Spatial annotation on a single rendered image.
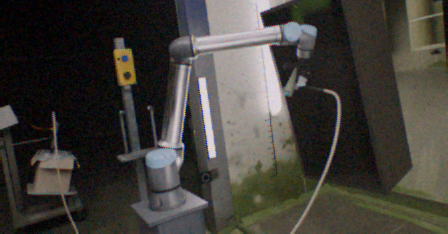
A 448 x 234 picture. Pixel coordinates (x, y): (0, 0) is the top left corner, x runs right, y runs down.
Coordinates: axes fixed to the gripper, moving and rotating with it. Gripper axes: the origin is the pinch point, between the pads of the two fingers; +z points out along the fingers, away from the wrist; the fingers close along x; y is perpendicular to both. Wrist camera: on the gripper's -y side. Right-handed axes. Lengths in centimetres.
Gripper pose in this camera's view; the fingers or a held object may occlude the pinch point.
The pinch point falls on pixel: (296, 86)
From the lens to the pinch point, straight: 195.9
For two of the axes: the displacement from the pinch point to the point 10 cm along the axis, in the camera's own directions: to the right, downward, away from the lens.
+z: 0.0, 8.4, 5.5
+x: 3.6, -5.1, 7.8
